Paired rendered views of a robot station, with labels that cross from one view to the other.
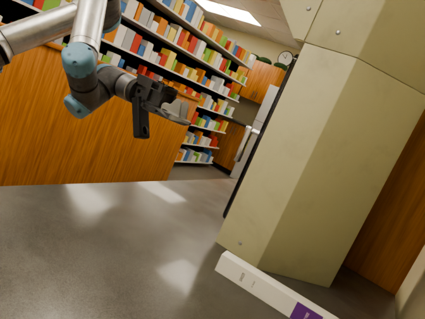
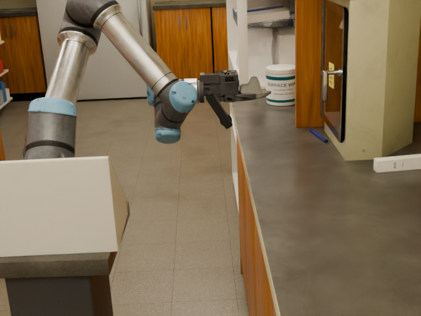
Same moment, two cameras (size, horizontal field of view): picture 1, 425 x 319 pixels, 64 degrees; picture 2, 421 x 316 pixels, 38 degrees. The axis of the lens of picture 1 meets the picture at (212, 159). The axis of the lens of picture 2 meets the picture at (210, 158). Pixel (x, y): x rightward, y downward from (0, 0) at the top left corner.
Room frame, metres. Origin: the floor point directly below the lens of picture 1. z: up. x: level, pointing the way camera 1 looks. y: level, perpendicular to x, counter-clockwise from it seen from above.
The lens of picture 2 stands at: (-0.64, 1.08, 1.57)
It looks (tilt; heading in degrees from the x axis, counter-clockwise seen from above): 19 degrees down; 333
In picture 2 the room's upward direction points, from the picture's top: 3 degrees counter-clockwise
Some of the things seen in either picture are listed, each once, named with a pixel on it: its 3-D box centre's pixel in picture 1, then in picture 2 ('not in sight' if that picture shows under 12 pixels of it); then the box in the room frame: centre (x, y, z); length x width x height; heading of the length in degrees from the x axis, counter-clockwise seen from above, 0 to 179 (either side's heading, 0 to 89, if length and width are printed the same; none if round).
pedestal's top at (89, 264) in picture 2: not in sight; (54, 236); (0.75, 0.80, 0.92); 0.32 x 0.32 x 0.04; 61
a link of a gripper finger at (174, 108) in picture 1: (176, 110); (255, 88); (0.88, 0.14, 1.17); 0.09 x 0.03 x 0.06; 63
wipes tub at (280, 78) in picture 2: not in sight; (281, 84); (1.44, -0.33, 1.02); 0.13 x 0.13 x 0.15
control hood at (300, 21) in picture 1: (307, 38); not in sight; (0.90, -0.10, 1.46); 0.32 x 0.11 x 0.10; 153
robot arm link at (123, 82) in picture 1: (131, 88); (192, 91); (0.98, 0.30, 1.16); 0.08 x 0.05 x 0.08; 153
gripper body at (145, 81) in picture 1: (151, 95); (219, 87); (0.94, 0.23, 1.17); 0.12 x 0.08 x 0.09; 63
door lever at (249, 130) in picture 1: (249, 145); (330, 84); (0.79, -0.07, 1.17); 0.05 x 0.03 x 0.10; 63
